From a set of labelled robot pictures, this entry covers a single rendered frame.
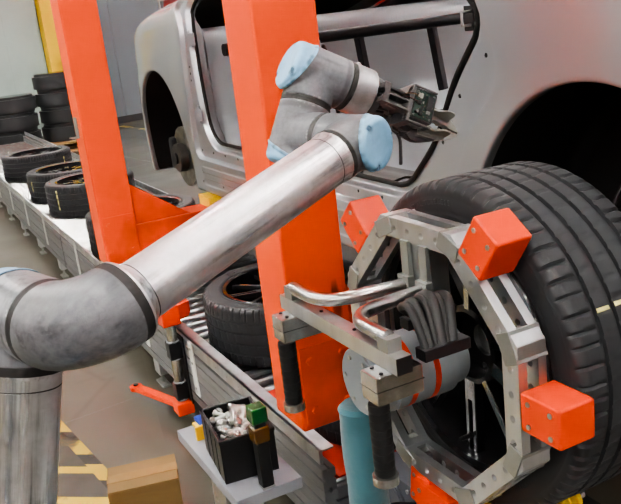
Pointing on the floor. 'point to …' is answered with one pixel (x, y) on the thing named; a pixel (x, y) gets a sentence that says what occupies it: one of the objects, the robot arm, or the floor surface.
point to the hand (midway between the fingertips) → (448, 132)
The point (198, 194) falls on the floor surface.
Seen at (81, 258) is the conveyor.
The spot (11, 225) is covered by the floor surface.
